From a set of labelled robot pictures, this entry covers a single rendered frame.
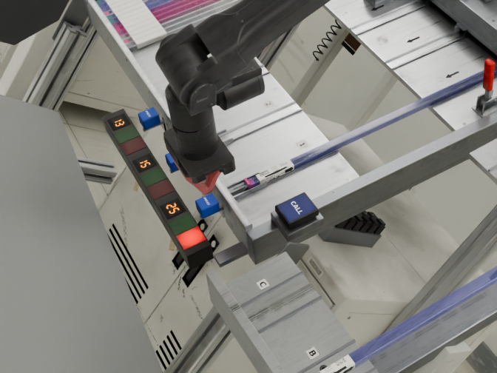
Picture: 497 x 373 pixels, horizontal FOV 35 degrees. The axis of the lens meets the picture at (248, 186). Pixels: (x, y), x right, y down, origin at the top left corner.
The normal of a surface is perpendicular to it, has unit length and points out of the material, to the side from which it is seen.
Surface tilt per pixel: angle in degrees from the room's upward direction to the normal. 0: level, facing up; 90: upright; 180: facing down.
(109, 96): 90
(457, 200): 90
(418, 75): 43
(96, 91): 90
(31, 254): 0
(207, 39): 67
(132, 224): 90
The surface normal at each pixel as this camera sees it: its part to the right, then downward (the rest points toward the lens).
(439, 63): -0.08, -0.64
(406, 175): 0.47, 0.65
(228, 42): -0.29, -0.26
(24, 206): 0.54, -0.75
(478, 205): -0.70, -0.14
